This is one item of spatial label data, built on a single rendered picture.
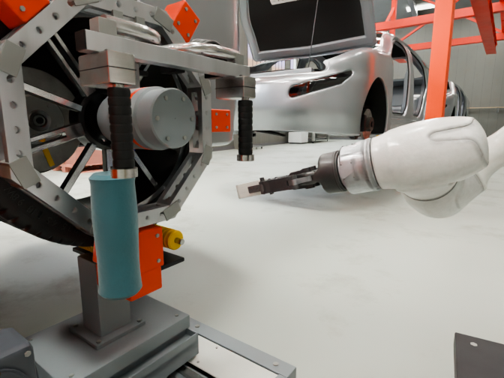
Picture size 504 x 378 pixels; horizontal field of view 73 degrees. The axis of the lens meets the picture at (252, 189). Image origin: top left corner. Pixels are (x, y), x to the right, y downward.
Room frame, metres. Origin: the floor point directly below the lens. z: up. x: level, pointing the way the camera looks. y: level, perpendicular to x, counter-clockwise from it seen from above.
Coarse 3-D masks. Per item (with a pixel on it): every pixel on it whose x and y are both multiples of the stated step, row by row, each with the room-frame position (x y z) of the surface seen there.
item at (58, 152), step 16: (32, 80) 1.09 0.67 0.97; (48, 80) 1.12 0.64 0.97; (32, 96) 1.04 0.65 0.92; (64, 96) 1.16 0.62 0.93; (48, 112) 1.07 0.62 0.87; (64, 112) 1.15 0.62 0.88; (48, 128) 1.07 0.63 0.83; (32, 144) 1.03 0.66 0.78; (64, 144) 1.15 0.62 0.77; (64, 160) 1.14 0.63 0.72
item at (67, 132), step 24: (72, 24) 0.91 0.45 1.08; (48, 48) 0.80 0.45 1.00; (72, 72) 0.83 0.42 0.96; (48, 96) 0.78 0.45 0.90; (96, 96) 0.92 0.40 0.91; (72, 120) 0.85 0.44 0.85; (48, 144) 0.77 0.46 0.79; (96, 144) 0.87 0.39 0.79; (72, 168) 0.83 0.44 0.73; (144, 168) 0.98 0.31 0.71; (168, 168) 1.05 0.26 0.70; (144, 192) 1.00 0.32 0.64
